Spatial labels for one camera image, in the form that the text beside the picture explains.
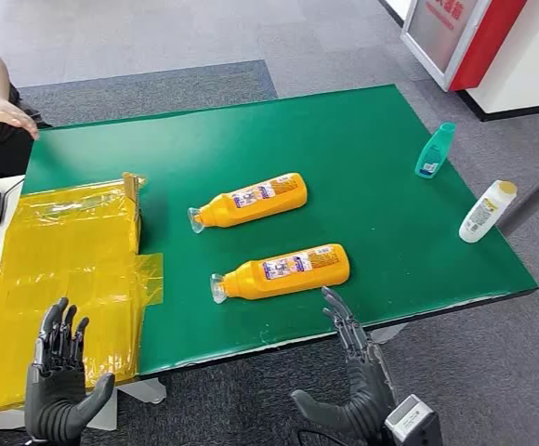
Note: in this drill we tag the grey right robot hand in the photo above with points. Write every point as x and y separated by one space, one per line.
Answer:
367 381

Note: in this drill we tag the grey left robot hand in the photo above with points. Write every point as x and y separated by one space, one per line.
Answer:
53 394

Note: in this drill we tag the orange bottle with clear cap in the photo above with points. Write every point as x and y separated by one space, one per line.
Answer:
283 271
251 200

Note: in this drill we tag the white bottle with yellow cap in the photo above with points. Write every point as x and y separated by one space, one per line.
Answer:
485 212

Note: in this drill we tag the teal plastic bottle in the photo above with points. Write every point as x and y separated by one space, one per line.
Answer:
434 151

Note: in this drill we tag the white table foot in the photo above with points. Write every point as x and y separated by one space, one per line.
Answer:
146 391
388 333

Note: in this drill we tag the yellow plastic wrapped box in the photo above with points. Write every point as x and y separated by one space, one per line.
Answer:
65 277

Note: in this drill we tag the green table mat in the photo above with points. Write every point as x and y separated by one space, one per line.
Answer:
343 154

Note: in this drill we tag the person's hand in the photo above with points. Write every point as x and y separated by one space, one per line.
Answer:
5 114

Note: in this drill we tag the grey metal pole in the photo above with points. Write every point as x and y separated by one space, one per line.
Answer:
534 197

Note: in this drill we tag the red and white sign stand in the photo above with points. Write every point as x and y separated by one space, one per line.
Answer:
455 37

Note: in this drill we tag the white cabinet with black base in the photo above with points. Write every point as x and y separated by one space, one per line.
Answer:
525 61

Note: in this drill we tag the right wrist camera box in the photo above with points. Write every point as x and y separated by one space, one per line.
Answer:
411 421

